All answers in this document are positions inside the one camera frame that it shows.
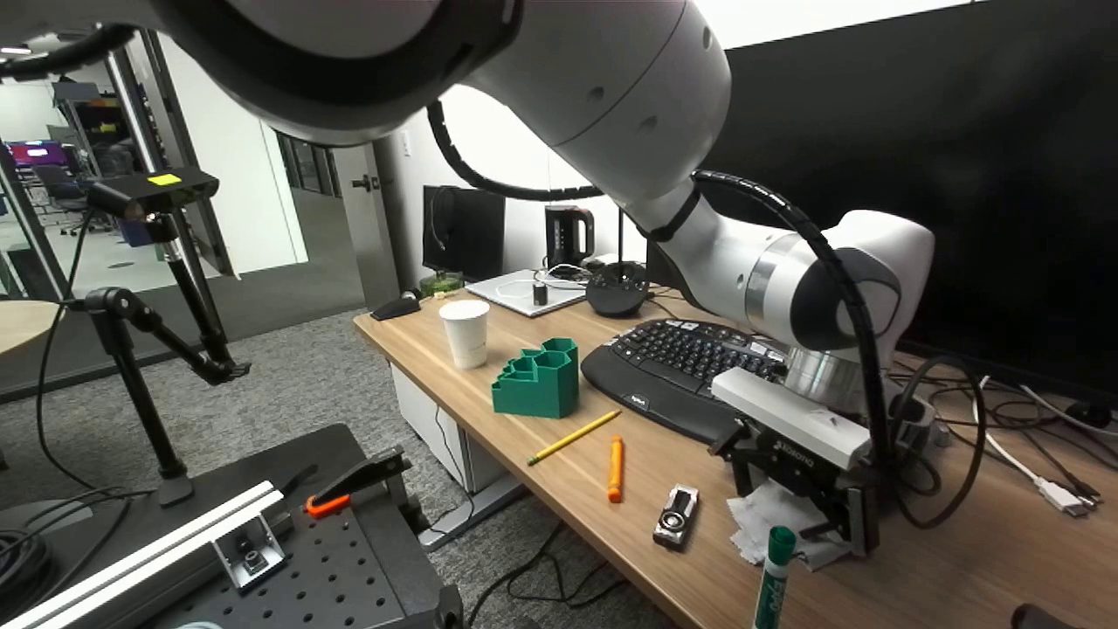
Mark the white connector cable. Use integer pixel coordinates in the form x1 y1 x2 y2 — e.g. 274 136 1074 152
972 370 1103 520

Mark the white marker with green cap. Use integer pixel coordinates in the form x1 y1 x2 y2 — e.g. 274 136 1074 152
747 524 805 629

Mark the silver laptop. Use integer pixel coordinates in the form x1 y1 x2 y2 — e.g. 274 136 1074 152
465 264 590 322

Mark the large black monitor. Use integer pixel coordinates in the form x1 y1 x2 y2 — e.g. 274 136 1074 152
645 0 1118 406

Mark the black electric kettle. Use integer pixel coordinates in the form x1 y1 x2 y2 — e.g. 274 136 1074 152
543 203 598 267

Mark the yellow pencil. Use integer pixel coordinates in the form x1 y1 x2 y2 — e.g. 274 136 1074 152
525 406 627 468

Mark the black cable bundle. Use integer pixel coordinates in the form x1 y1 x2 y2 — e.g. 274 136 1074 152
891 354 1118 534

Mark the clamp with orange handle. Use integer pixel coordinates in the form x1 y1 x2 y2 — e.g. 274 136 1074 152
304 452 417 524

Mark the white desk cabinet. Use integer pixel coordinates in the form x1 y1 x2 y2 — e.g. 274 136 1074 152
387 360 508 499

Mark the black and silver clip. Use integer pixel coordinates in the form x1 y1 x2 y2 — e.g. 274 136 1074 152
649 483 703 552

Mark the orange marker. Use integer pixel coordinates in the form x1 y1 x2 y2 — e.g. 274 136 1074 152
606 433 631 507

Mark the green plastic organizer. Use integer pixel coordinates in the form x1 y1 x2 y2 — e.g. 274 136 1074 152
491 334 584 422

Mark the metal corner bracket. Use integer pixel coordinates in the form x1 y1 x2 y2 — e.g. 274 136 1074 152
211 509 292 589

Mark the round wooden table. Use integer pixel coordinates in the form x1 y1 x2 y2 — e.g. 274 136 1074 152
0 297 65 360

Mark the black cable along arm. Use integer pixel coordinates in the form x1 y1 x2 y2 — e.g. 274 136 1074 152
422 96 900 483

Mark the black keyboard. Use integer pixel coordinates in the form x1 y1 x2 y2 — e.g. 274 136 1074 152
579 318 798 452

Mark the black camera with yellow sticker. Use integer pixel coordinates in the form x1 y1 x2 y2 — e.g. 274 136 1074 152
81 167 223 231

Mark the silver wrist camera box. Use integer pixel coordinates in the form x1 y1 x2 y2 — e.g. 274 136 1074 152
710 364 876 471

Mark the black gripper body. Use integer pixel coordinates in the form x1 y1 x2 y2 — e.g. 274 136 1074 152
747 422 873 516

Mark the small black monitor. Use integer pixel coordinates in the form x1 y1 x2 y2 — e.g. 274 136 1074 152
419 181 509 287

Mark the black perforated robot table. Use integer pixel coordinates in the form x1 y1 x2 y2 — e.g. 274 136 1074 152
0 419 470 629

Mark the black rounded object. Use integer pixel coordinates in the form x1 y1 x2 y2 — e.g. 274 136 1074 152
366 288 426 323

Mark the black computer mouse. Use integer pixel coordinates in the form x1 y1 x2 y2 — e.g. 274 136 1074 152
1009 599 1081 629

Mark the aluminium extrusion rail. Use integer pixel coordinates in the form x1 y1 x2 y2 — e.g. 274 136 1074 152
0 478 292 629

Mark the white paper note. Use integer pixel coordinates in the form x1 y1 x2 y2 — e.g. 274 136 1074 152
727 478 859 572

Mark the black articulated camera stand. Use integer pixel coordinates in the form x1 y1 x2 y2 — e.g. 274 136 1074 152
77 213 256 509

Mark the white paper cup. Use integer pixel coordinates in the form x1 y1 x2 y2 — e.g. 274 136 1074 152
436 297 497 373

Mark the black floor cable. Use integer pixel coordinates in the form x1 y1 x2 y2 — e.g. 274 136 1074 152
463 520 622 629

